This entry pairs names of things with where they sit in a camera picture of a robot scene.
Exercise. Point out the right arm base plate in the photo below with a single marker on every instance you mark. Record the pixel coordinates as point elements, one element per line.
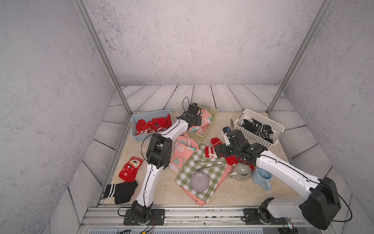
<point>256,216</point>

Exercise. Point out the striped ceramic mug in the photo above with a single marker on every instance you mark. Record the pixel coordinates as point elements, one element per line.
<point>241,172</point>

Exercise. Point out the black white striped sock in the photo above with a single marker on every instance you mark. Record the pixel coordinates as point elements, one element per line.
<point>261,130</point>

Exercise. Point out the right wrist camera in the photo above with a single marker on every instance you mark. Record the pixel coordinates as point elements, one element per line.
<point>225,131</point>

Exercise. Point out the black sock at edge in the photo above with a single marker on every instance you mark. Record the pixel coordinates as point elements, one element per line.
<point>122,192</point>

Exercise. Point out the light blue mug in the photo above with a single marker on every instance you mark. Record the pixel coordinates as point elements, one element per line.
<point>262,178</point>

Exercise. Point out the white plastic basket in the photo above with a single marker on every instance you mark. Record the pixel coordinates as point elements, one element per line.
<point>276,128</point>

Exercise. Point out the metal tongs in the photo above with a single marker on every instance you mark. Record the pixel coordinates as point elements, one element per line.
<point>207,164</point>

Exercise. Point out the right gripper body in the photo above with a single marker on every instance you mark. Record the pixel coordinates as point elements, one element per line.
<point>228,150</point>

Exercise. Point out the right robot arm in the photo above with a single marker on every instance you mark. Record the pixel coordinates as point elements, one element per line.
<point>320,201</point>

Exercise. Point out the red sock centre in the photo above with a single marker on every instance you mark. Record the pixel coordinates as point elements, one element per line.
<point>216,143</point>

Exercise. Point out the blue plastic basket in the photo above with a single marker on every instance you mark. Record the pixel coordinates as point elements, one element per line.
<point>147,117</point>

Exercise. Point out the grey upturned bowl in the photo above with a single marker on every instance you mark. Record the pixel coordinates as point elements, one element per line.
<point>199,182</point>

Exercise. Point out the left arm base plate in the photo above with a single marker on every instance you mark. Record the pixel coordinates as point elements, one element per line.
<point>153,217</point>

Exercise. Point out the left metal frame post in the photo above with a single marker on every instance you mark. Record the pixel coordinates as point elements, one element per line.
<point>81,8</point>

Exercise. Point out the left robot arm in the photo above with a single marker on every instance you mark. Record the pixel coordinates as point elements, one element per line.
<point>158,158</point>

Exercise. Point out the pink sock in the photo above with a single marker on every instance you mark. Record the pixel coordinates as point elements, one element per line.
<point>200,130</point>
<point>206,117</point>
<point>184,148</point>

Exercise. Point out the red fluffy sock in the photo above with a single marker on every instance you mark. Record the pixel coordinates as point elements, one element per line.
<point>153,126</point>

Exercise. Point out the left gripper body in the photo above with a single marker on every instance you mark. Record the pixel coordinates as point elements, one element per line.
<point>197,121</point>

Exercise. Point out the front aluminium rail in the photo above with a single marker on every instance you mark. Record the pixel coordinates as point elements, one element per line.
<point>190,220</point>

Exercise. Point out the green plastic basket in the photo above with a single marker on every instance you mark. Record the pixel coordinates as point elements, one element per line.
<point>214,112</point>

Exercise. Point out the green checkered cloth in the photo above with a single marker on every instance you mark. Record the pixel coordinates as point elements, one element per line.
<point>215,174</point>

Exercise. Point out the red snowman sock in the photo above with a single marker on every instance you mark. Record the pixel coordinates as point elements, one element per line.
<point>130,169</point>

